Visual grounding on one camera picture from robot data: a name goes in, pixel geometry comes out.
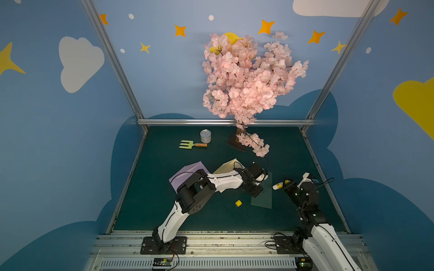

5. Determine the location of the dark green envelope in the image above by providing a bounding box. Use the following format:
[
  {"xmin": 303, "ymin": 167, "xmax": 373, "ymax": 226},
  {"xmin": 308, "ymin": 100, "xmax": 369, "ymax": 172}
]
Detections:
[{"xmin": 251, "ymin": 172, "xmax": 273, "ymax": 209}]

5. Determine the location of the yellow glue stick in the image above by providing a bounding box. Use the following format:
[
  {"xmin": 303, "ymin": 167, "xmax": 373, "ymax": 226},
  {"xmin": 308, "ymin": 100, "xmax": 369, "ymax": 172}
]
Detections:
[{"xmin": 272, "ymin": 180, "xmax": 290, "ymax": 190}]

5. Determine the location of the cream yellow envelope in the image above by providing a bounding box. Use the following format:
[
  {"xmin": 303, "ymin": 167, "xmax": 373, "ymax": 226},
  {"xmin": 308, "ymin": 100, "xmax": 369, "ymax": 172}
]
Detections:
[{"xmin": 213, "ymin": 159, "xmax": 245, "ymax": 193}]

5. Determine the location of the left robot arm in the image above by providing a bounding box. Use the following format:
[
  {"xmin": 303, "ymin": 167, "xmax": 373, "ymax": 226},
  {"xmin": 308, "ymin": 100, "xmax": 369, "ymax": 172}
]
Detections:
[{"xmin": 151, "ymin": 164, "xmax": 269, "ymax": 254}]

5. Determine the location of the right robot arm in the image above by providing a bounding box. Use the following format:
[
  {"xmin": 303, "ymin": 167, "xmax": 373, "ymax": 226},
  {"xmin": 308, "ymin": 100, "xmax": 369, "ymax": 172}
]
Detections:
[{"xmin": 283, "ymin": 172, "xmax": 360, "ymax": 271}]

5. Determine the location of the purple envelope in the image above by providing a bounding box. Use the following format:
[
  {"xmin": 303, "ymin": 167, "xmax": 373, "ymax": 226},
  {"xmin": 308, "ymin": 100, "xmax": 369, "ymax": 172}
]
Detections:
[{"xmin": 169, "ymin": 161, "xmax": 210, "ymax": 193}]

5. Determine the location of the silver tin can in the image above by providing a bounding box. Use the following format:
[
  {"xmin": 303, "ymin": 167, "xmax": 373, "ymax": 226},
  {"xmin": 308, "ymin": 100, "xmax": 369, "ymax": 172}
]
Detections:
[{"xmin": 200, "ymin": 129, "xmax": 212, "ymax": 143}]

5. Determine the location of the right controller board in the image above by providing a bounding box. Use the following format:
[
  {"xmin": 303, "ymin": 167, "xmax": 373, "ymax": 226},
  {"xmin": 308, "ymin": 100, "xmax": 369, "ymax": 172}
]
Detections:
[{"xmin": 295, "ymin": 257, "xmax": 313, "ymax": 271}]

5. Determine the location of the controller board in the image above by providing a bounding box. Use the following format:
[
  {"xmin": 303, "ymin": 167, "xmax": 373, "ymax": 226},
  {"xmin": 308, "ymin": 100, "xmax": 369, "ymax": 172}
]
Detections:
[
  {"xmin": 295, "ymin": 257, "xmax": 313, "ymax": 271},
  {"xmin": 151, "ymin": 257, "xmax": 175, "ymax": 271}
]

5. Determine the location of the green toy garden fork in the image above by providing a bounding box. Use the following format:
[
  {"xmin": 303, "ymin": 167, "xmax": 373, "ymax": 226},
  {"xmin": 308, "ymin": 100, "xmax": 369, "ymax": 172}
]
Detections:
[{"xmin": 179, "ymin": 140, "xmax": 208, "ymax": 150}]

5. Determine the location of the pink cherry blossom tree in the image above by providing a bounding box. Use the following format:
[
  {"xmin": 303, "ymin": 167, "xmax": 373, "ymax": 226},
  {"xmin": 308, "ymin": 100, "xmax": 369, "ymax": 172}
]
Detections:
[{"xmin": 202, "ymin": 32, "xmax": 309, "ymax": 158}]

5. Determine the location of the left controller board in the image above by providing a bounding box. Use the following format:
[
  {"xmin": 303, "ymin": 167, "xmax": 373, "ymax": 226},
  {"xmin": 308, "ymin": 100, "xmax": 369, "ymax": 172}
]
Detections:
[{"xmin": 151, "ymin": 257, "xmax": 175, "ymax": 271}]

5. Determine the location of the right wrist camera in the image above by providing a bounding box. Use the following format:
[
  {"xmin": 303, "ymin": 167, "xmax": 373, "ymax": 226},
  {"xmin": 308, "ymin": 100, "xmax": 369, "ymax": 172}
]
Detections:
[{"xmin": 297, "ymin": 172, "xmax": 319, "ymax": 188}]

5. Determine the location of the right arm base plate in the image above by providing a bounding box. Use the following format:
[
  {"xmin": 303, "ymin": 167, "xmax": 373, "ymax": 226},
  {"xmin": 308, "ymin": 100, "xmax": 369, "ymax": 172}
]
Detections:
[{"xmin": 273, "ymin": 235, "xmax": 303, "ymax": 255}]

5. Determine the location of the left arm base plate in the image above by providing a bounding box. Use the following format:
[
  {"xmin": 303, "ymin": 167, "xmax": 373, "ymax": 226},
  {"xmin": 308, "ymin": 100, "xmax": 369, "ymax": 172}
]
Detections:
[{"xmin": 140, "ymin": 237, "xmax": 188, "ymax": 255}]

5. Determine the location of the aluminium mounting rail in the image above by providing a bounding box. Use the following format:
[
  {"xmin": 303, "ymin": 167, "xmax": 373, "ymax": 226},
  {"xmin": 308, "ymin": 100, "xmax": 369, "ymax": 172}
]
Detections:
[{"xmin": 83, "ymin": 231, "xmax": 379, "ymax": 271}]

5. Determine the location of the left aluminium frame post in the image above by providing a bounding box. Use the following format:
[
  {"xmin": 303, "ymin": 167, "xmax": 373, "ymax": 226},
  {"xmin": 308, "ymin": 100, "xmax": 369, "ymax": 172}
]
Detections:
[{"xmin": 81, "ymin": 0, "xmax": 144, "ymax": 122}]

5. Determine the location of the aluminium frame post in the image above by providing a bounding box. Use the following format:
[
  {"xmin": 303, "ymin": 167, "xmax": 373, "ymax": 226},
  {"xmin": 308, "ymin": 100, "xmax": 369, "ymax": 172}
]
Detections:
[
  {"xmin": 81, "ymin": 0, "xmax": 144, "ymax": 122},
  {"xmin": 301, "ymin": 0, "xmax": 380, "ymax": 134}
]

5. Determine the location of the right aluminium frame post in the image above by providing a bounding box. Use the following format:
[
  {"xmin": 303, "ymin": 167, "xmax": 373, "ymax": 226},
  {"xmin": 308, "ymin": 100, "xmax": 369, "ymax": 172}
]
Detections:
[{"xmin": 301, "ymin": 0, "xmax": 380, "ymax": 134}]

